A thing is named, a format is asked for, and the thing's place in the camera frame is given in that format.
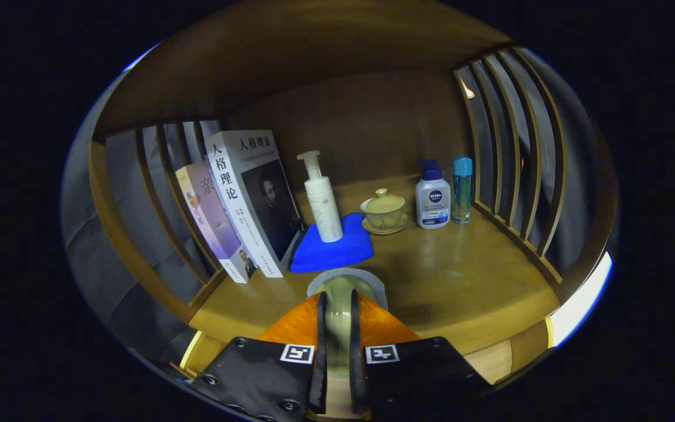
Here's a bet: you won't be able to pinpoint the blue folded cloth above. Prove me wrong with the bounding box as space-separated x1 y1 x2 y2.
289 212 374 274

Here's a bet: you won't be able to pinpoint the thick white book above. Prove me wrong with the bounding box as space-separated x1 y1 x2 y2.
204 130 305 278

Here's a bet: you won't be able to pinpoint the teal clear bottle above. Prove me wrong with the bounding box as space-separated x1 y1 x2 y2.
452 155 473 225

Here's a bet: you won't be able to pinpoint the wooden drawer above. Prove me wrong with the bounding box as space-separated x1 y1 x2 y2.
168 331 549 422

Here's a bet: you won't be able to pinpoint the yellow saucer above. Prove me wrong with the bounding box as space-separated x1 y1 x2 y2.
362 214 409 236

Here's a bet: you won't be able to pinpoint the white bottle with blue pump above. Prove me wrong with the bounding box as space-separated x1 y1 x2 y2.
414 159 452 230

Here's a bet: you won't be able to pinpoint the wooden countertop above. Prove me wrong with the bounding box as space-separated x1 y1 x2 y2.
188 176 561 355

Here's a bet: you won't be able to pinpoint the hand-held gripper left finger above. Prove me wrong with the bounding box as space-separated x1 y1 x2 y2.
188 291 328 422

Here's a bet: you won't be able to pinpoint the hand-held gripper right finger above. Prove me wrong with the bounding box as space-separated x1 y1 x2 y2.
349 289 493 422

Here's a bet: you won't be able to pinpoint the black backdrop cloth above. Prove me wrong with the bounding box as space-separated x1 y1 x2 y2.
61 44 619 352

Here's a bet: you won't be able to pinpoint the yellow lidded tea cup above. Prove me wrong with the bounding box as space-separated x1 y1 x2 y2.
360 188 406 230

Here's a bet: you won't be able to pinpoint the wooden cabinet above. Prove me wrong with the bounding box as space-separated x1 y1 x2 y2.
88 0 619 329

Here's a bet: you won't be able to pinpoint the purple book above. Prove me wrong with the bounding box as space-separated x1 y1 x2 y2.
175 161 258 284

